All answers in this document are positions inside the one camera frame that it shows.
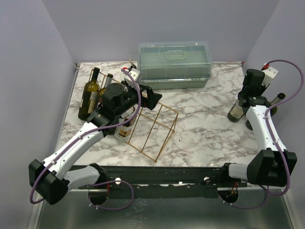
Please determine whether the grey metal crank handle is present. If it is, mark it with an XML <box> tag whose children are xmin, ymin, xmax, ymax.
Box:
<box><xmin>128</xmin><ymin>59</ymin><xmax>137</xmax><ymax>69</ymax></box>

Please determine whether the clear glass liquor bottle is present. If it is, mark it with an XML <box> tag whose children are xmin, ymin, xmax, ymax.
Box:
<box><xmin>114</xmin><ymin>118</ymin><xmax>135</xmax><ymax>142</ymax></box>

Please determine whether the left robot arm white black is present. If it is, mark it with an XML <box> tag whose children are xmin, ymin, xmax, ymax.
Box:
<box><xmin>29</xmin><ymin>83</ymin><xmax>162</xmax><ymax>205</ymax></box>

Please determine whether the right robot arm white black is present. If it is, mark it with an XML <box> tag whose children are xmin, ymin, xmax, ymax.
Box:
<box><xmin>219</xmin><ymin>68</ymin><xmax>297</xmax><ymax>187</ymax></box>

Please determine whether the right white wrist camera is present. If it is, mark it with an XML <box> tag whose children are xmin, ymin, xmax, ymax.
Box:
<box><xmin>261</xmin><ymin>63</ymin><xmax>279</xmax><ymax>87</ymax></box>

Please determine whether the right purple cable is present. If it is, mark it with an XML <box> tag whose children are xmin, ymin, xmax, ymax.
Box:
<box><xmin>264</xmin><ymin>59</ymin><xmax>305</xmax><ymax>196</ymax></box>

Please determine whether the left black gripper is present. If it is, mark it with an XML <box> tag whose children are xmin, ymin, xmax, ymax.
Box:
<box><xmin>116</xmin><ymin>83</ymin><xmax>162</xmax><ymax>117</ymax></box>

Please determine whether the green wine bottle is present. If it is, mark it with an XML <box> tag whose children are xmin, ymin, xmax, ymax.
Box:
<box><xmin>78</xmin><ymin>67</ymin><xmax>100</xmax><ymax>121</ymax></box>
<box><xmin>97</xmin><ymin>73</ymin><xmax>113</xmax><ymax>104</ymax></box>
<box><xmin>227</xmin><ymin>99</ymin><xmax>244</xmax><ymax>123</ymax></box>
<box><xmin>245</xmin><ymin>93</ymin><xmax>286</xmax><ymax>130</ymax></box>

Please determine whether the gold wire wine rack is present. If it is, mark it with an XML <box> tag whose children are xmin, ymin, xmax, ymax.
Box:
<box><xmin>89</xmin><ymin>69</ymin><xmax>179</xmax><ymax>164</ymax></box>

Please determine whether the black metal base rail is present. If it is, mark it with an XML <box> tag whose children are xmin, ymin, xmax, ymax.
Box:
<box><xmin>69</xmin><ymin>164</ymin><xmax>279</xmax><ymax>200</ymax></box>

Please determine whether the green plastic storage box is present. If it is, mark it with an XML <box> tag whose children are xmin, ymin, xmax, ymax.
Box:
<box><xmin>137</xmin><ymin>41</ymin><xmax>213</xmax><ymax>90</ymax></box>

